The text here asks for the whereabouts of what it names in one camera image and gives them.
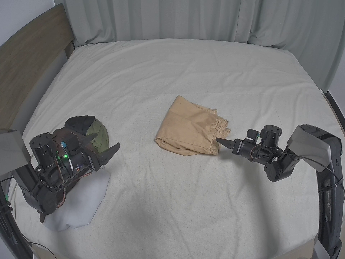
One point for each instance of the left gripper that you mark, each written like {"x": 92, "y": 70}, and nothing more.
{"x": 83, "y": 160}

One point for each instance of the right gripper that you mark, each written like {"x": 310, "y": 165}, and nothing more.
{"x": 242, "y": 147}

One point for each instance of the beige shorts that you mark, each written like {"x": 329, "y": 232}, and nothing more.
{"x": 188, "y": 131}

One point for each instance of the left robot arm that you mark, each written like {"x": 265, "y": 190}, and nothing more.
{"x": 35, "y": 177}

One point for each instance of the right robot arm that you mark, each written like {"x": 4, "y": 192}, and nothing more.
{"x": 310, "y": 155}

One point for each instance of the bed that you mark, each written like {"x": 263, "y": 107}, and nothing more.
{"x": 188, "y": 69}

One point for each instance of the green garment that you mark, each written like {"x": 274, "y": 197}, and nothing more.
{"x": 101, "y": 136}

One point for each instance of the black garment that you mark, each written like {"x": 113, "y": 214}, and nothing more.
{"x": 78, "y": 123}

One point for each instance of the brown garment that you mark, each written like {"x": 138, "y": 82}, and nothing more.
{"x": 60, "y": 133}

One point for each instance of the white garment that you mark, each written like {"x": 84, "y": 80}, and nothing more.
{"x": 80, "y": 204}

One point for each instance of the pale green curtain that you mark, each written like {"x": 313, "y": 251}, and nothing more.
{"x": 296, "y": 15}
{"x": 148, "y": 9}

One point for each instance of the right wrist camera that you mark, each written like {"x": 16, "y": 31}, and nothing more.
{"x": 253, "y": 135}

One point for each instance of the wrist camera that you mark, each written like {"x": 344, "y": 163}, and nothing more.
{"x": 253, "y": 135}
{"x": 71, "y": 143}

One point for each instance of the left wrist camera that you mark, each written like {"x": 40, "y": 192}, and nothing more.
{"x": 71, "y": 143}

